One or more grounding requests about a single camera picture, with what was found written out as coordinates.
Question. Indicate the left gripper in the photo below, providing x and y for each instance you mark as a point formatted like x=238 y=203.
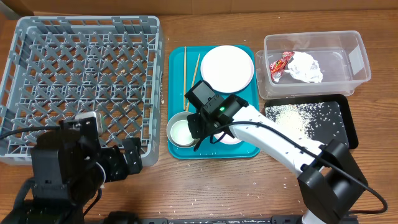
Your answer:
x=119 y=170

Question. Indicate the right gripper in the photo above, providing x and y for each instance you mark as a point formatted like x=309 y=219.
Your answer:
x=195 y=126

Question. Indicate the small white bowl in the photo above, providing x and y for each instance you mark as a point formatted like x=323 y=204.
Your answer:
x=227 y=139

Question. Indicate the grey metal bowl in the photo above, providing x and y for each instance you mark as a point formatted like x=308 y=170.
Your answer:
x=179 y=116

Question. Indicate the large white plate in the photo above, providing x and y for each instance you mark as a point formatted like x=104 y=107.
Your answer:
x=227 y=68

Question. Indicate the wooden chopstick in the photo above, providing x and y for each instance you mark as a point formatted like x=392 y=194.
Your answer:
x=184 y=76
x=193 y=80

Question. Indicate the red snack wrapper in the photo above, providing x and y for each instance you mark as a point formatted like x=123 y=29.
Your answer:
x=277 y=68

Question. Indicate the white tissue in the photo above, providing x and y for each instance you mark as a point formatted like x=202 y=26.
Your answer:
x=303 y=67

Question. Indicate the small white cup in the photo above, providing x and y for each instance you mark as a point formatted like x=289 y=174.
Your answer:
x=180 y=133

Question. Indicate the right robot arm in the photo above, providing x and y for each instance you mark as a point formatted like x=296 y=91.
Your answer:
x=329 y=178

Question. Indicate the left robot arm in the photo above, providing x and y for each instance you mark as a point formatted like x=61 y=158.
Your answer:
x=70 y=168

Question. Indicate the teal serving tray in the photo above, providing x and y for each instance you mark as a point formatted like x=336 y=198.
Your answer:
x=175 y=105

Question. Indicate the black plastic tray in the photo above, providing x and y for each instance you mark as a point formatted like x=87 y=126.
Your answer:
x=338 y=98

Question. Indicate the pile of rice grains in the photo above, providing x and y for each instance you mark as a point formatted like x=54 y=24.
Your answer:
x=316 y=121

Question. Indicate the grey plastic dish rack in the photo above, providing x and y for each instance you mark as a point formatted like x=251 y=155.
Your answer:
x=58 y=67

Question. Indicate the clear plastic bin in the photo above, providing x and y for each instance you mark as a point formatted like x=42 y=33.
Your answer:
x=341 y=56

